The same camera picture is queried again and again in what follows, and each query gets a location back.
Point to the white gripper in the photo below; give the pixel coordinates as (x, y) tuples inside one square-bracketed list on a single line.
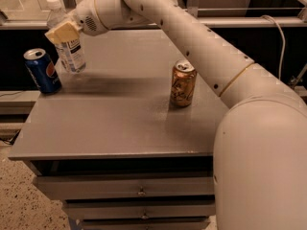
[(86, 16)]

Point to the clear plastic water bottle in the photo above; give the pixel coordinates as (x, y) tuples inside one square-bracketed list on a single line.
[(70, 53)]

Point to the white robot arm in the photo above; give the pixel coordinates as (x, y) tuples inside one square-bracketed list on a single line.
[(260, 147)]

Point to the blue pepsi can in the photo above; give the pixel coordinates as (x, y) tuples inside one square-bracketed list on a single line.
[(42, 70)]

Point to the orange lacroix can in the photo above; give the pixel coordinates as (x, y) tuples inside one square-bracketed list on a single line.
[(184, 77)]

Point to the grey drawer cabinet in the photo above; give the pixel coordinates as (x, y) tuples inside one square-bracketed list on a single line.
[(116, 117)]

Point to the top grey drawer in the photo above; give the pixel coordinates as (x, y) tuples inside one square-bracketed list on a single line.
[(133, 185)]

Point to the grey drawer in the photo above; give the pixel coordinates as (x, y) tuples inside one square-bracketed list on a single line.
[(149, 224), (144, 209), (133, 185)]

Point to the middle grey drawer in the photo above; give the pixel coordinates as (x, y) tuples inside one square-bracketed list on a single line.
[(144, 209)]

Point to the bottom grey drawer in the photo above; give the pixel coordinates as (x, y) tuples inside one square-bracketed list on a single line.
[(149, 224)]

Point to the metal window rail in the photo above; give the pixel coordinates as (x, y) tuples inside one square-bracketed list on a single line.
[(211, 22)]

